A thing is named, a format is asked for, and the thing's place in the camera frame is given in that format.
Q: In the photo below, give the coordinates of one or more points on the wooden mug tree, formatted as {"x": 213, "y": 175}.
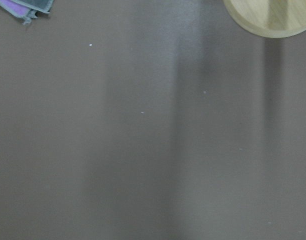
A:
{"x": 269, "y": 18}

